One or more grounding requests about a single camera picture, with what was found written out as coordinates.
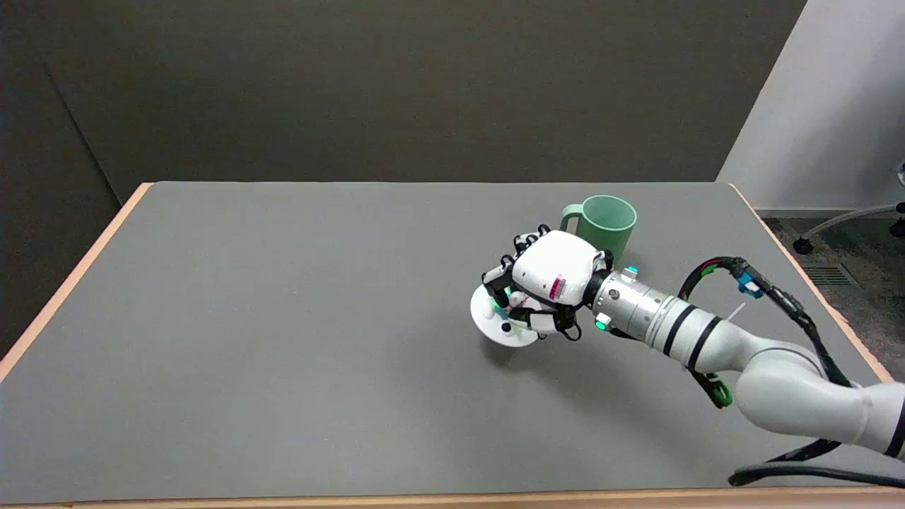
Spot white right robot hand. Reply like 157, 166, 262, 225
481, 225, 614, 342

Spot white round cup lid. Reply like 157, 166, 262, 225
470, 284, 541, 348

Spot floor vent grille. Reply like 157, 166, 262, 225
802, 264, 857, 288

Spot office chair base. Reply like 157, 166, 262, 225
793, 161, 905, 255

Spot green mug with handle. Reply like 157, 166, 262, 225
560, 195, 638, 267

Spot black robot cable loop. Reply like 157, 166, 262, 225
677, 257, 905, 488

